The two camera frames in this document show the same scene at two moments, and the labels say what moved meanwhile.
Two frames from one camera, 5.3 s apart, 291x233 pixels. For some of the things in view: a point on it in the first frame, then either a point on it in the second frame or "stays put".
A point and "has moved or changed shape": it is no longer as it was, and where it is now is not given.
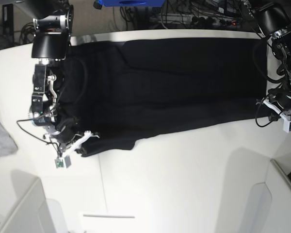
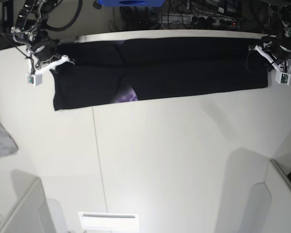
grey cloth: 2,144 stays put
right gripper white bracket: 82,139 to 64,58
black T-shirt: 117,93 has moved or changed shape
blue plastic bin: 132,3 stays put
